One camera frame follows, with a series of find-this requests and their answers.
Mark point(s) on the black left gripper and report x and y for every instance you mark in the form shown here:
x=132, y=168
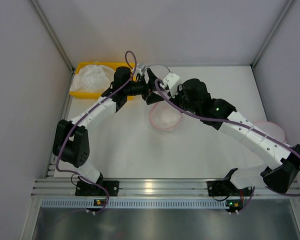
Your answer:
x=145, y=88

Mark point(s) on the pink-trimmed mesh laundry bag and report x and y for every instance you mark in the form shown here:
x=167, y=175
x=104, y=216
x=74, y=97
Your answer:
x=156, y=110

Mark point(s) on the white bra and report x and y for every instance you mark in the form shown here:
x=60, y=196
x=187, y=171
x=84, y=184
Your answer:
x=168, y=118

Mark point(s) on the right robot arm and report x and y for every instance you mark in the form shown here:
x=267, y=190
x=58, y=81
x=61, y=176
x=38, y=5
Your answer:
x=281, y=162

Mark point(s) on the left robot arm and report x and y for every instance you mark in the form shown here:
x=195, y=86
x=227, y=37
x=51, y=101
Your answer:
x=71, y=142

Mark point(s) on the blue-trimmed mesh laundry bag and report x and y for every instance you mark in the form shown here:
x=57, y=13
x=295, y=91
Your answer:
x=159, y=70

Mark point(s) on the pink-trimmed laundry bag at right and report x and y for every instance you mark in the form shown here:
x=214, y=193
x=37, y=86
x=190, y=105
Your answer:
x=272, y=129

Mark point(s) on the white bras in bin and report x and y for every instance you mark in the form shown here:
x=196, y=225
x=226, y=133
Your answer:
x=92, y=78

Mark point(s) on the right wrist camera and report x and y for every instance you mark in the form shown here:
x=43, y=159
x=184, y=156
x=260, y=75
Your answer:
x=171, y=82

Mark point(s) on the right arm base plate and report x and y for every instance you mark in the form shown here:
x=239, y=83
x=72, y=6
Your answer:
x=224, y=188

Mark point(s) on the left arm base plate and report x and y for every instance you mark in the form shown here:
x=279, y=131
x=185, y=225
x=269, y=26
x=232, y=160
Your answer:
x=84, y=189

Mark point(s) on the aluminium frame rail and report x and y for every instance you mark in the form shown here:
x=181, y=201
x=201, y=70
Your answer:
x=128, y=187

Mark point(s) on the slotted cable duct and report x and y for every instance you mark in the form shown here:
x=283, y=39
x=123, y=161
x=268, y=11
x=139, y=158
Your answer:
x=138, y=203

